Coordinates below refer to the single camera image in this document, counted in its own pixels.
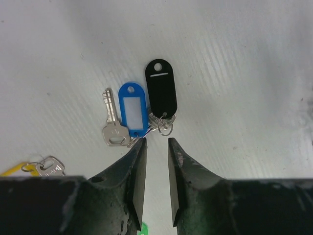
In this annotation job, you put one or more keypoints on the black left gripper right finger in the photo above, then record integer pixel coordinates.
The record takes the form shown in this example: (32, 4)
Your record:
(204, 203)

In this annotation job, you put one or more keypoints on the key with yellow tag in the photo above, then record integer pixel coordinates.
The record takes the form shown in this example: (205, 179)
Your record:
(37, 167)

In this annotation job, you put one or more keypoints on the key with black tag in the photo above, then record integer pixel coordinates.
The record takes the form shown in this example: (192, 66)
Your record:
(160, 83)

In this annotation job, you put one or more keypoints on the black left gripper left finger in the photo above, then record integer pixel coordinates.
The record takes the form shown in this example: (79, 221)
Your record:
(109, 203)

